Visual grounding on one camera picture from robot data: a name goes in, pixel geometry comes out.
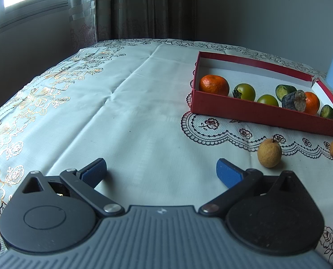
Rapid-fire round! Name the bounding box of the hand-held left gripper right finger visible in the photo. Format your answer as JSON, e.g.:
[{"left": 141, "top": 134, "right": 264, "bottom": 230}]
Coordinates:
[{"left": 198, "top": 158, "right": 309, "bottom": 218}]

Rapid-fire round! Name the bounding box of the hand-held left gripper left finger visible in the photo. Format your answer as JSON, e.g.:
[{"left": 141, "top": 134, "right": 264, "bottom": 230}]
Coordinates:
[{"left": 21, "top": 158, "right": 125, "bottom": 218}]

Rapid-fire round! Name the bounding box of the red cardboard box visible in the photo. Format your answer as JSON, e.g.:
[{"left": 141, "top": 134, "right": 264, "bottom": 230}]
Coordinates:
[{"left": 190, "top": 51, "right": 333, "bottom": 139}]

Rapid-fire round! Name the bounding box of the green tomato with stem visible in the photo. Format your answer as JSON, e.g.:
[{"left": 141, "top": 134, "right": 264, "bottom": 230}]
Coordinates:
[{"left": 232, "top": 83, "right": 256, "bottom": 101}]

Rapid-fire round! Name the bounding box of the orange mandarin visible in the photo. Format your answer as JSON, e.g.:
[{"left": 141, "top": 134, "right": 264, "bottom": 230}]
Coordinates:
[
  {"left": 199, "top": 74, "right": 230, "bottom": 96},
  {"left": 303, "top": 91, "right": 320, "bottom": 115}
]

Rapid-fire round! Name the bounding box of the green cucumber piece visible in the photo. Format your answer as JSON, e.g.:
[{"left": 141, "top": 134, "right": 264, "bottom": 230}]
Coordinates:
[
  {"left": 320, "top": 104, "right": 333, "bottom": 120},
  {"left": 275, "top": 85, "right": 297, "bottom": 99}
]

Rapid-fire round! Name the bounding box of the large tan longan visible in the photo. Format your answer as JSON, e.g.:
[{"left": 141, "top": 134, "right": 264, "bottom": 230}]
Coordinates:
[{"left": 257, "top": 138, "right": 282, "bottom": 169}]

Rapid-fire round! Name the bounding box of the white lace table cover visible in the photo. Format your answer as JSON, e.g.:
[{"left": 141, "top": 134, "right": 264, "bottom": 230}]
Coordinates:
[{"left": 180, "top": 78, "right": 333, "bottom": 267}]

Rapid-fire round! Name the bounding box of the pale gold-embroidered tablecloth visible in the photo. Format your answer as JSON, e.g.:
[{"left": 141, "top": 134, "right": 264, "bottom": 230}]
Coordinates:
[{"left": 0, "top": 38, "right": 333, "bottom": 269}]

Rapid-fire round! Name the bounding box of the green persimmon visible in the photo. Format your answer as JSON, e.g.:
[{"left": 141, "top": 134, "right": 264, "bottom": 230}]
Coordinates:
[{"left": 257, "top": 94, "right": 279, "bottom": 107}]

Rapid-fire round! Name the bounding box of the sheer patterned curtain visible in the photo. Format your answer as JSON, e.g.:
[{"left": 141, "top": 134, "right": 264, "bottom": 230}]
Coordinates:
[{"left": 68, "top": 0, "right": 100, "bottom": 52}]

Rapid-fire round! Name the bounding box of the brown curtain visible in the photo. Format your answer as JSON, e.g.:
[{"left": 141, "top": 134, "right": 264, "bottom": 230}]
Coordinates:
[{"left": 95, "top": 0, "right": 198, "bottom": 41}]

